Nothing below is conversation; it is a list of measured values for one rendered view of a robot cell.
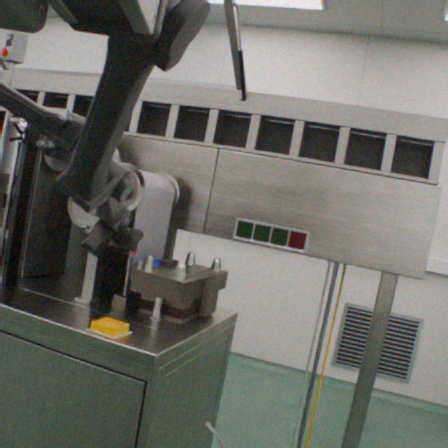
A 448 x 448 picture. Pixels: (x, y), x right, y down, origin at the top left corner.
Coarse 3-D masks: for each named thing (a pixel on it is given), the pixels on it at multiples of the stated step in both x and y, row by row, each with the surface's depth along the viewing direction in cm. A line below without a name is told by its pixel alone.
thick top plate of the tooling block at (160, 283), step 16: (144, 272) 138; (160, 272) 143; (192, 272) 155; (208, 272) 162; (224, 272) 169; (144, 288) 138; (160, 288) 137; (176, 288) 135; (192, 288) 141; (224, 288) 172
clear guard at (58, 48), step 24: (216, 0) 145; (48, 24) 175; (216, 24) 152; (0, 48) 194; (48, 48) 185; (72, 48) 181; (96, 48) 177; (192, 48) 163; (216, 48) 160; (72, 72) 192; (96, 72) 188; (168, 72) 176; (192, 72) 172; (216, 72) 169
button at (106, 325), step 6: (102, 318) 121; (108, 318) 122; (96, 324) 117; (102, 324) 116; (108, 324) 117; (114, 324) 118; (120, 324) 119; (126, 324) 120; (96, 330) 117; (102, 330) 116; (108, 330) 116; (114, 330) 115; (120, 330) 117; (126, 330) 120; (114, 336) 115
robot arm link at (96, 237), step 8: (96, 224) 126; (104, 224) 126; (120, 224) 123; (128, 224) 124; (96, 232) 125; (104, 232) 126; (112, 232) 126; (120, 232) 127; (88, 240) 124; (96, 240) 125; (104, 240) 127; (88, 248) 126; (96, 248) 125; (104, 248) 129; (96, 256) 129
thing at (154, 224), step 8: (136, 216) 143; (144, 216) 148; (152, 216) 153; (160, 216) 158; (168, 216) 164; (136, 224) 144; (144, 224) 149; (152, 224) 154; (160, 224) 160; (168, 224) 165; (144, 232) 150; (152, 232) 155; (160, 232) 161; (144, 240) 151; (152, 240) 156; (160, 240) 162; (144, 248) 152; (152, 248) 157; (160, 248) 163; (136, 256) 148; (144, 256) 153; (160, 256) 164; (128, 264) 144
